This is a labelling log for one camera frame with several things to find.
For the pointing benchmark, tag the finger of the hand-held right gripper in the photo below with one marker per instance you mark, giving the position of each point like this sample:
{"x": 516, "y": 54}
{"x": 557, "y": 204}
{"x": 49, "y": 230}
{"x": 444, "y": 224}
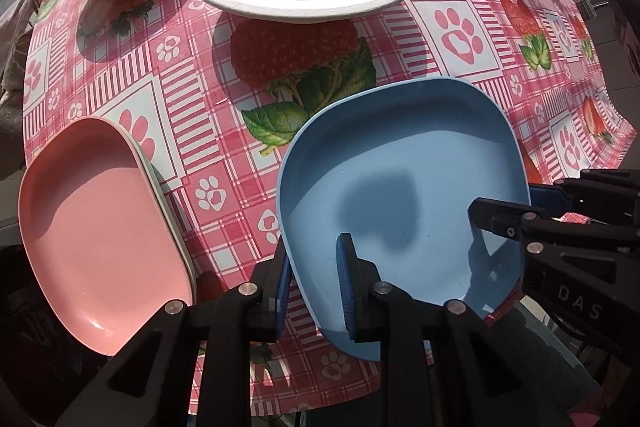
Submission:
{"x": 500, "y": 217}
{"x": 542, "y": 197}

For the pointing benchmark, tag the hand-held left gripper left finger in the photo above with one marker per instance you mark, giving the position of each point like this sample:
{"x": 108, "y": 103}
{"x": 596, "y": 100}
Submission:
{"x": 282, "y": 289}

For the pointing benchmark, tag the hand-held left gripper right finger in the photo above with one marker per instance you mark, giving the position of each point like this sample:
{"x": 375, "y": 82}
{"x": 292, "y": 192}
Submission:
{"x": 345, "y": 287}

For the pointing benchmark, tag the blue plate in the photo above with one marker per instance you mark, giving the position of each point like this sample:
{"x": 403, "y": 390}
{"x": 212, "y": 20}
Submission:
{"x": 400, "y": 142}

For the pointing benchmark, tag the pink checked strawberry tablecloth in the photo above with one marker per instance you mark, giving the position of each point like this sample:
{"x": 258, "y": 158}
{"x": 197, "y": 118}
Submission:
{"x": 200, "y": 117}

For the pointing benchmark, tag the pink plate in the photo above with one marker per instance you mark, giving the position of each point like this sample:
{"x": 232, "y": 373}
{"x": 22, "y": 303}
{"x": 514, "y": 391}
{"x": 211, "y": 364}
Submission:
{"x": 90, "y": 232}

